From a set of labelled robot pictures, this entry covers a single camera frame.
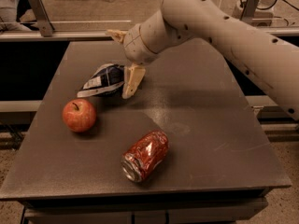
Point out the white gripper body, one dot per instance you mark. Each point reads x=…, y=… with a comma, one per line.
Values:
x=133, y=45

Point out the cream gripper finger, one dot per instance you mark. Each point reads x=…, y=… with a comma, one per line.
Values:
x=117, y=35
x=133, y=76

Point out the blue chip bag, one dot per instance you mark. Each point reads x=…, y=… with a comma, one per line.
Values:
x=107, y=79

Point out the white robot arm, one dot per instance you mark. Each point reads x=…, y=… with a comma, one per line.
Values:
x=269, y=62

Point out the red apple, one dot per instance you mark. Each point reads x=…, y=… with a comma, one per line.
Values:
x=79, y=115

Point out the crushed red soda can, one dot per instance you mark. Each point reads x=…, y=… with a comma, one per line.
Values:
x=143, y=156

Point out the person in grey clothes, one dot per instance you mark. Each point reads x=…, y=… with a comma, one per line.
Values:
x=8, y=16

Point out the grey table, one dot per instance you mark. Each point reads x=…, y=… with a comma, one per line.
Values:
x=219, y=166

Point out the left metal rail bracket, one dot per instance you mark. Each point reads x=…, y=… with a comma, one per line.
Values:
x=42, y=19

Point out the metal rail bracket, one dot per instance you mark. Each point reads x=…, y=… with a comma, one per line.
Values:
x=249, y=10
x=42, y=19

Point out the right metal rail bracket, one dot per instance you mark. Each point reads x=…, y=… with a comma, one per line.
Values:
x=249, y=10

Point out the white device with cable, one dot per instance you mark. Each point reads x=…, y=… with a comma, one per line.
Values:
x=270, y=13

